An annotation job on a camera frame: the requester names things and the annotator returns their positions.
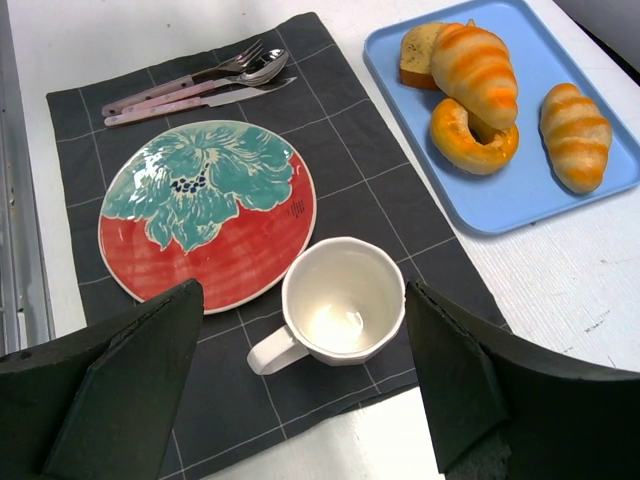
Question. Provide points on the orange donut bread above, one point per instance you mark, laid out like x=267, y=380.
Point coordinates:
x=469, y=143

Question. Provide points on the brown bread slice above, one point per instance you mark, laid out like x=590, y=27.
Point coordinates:
x=415, y=56

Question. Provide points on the large striped croissant bread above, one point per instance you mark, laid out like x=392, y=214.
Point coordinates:
x=473, y=66

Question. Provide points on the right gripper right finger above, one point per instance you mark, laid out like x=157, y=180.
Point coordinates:
x=501, y=407

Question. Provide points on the small striped croissant bread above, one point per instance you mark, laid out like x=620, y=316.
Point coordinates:
x=577, y=138

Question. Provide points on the aluminium frame rail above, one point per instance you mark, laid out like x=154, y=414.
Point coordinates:
x=25, y=301

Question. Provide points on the blue plastic tray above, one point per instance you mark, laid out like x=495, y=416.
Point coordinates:
x=526, y=190

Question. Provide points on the white ceramic mug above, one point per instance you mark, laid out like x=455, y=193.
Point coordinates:
x=343, y=300

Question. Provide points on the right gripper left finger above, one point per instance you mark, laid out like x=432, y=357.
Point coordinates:
x=100, y=403

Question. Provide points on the red and teal plate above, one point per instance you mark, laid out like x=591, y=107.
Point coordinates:
x=227, y=203

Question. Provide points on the pink handled fork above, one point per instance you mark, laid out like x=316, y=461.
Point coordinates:
x=235, y=65

